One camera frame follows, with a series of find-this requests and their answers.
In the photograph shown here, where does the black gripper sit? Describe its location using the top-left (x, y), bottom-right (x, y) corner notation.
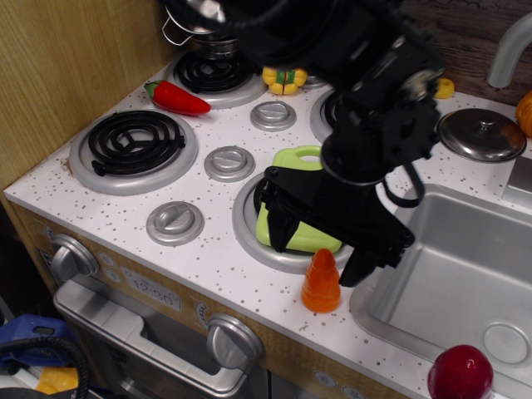
top-left (263, 166), bottom-right (415, 288)

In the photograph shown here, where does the orange toy carrot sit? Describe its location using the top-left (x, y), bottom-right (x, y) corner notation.
top-left (301, 249), bottom-right (341, 313)

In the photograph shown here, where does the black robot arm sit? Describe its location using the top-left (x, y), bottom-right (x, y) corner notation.
top-left (166, 1), bottom-right (444, 287)

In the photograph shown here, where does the green plastic cutting board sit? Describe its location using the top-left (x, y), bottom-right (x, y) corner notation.
top-left (255, 145), bottom-right (342, 253)

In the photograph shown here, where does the black front right burner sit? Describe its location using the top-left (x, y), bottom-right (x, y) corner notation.
top-left (253, 178), bottom-right (268, 215)

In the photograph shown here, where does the black burner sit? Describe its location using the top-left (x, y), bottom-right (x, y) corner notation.
top-left (88, 111), bottom-right (185, 176)
top-left (323, 91), bottom-right (340, 128)
top-left (253, 178), bottom-right (268, 215)
top-left (170, 52), bottom-right (259, 93)

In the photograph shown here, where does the silver stovetop knob middle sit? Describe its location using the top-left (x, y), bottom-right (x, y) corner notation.
top-left (204, 145), bottom-right (255, 182)

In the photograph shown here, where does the silver stovetop knob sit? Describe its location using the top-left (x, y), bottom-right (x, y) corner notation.
top-left (146, 201), bottom-right (204, 246)
top-left (204, 145), bottom-right (255, 182)
top-left (302, 75), bottom-right (328, 90)
top-left (250, 101), bottom-right (297, 132)

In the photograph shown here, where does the silver oven knob right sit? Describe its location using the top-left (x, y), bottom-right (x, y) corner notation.
top-left (207, 313), bottom-right (264, 370)

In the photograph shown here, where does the silver oven knob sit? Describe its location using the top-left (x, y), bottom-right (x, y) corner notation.
top-left (50, 234), bottom-right (100, 281)
top-left (207, 313), bottom-right (264, 370)

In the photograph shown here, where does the black back right burner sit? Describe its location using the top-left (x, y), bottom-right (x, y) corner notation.
top-left (323, 91), bottom-right (340, 128)

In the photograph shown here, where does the silver stovetop knob back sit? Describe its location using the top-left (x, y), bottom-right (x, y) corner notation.
top-left (250, 101), bottom-right (297, 132)

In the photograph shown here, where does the silver stovetop knob front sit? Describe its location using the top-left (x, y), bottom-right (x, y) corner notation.
top-left (146, 201), bottom-right (204, 246)

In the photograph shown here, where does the silver toy sink basin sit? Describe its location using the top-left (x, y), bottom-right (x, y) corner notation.
top-left (350, 185), bottom-right (531, 398)

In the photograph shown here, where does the silver stovetop knob rear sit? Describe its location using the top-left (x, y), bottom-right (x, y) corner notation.
top-left (302, 75), bottom-right (328, 90)

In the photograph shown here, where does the yellow toy bell pepper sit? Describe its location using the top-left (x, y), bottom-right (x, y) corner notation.
top-left (262, 66), bottom-right (308, 96)

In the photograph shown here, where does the red toy apple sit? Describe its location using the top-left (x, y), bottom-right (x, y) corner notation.
top-left (427, 345), bottom-right (494, 399)

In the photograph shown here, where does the silver pot lid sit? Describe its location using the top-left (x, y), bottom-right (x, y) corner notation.
top-left (436, 108), bottom-right (527, 163)

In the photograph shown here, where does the black back left burner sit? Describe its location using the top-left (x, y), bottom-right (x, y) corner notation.
top-left (170, 52), bottom-right (259, 93)

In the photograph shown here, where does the yellow toy banana piece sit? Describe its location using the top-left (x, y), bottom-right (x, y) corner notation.
top-left (434, 78), bottom-right (455, 100)

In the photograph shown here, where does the red toy chili pepper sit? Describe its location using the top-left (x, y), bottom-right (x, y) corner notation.
top-left (144, 80), bottom-right (211, 116)

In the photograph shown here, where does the black front left burner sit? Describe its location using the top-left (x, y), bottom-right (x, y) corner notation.
top-left (88, 111), bottom-right (185, 176)

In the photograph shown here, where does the orange toy pumpkin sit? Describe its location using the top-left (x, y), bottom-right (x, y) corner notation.
top-left (515, 91), bottom-right (532, 137)

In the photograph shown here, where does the silver oven knob left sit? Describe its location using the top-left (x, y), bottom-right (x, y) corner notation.
top-left (50, 234), bottom-right (100, 281)

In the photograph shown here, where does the silver metal pot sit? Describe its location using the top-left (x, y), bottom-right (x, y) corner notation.
top-left (161, 1), bottom-right (239, 61)

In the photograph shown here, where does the silver toy faucet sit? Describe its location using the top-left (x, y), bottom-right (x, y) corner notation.
top-left (487, 13), bottom-right (531, 89)

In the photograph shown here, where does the yellow cloth lower left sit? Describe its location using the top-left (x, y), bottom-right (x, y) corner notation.
top-left (36, 367), bottom-right (79, 395)

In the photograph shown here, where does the silver oven door handle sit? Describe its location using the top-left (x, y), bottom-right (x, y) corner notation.
top-left (54, 281), bottom-right (254, 398)

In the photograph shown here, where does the black cable lower left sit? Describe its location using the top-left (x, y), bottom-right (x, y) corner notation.
top-left (0, 337), bottom-right (91, 399)

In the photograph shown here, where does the blue object with cable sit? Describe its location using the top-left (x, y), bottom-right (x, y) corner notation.
top-left (1, 314), bottom-right (74, 369)

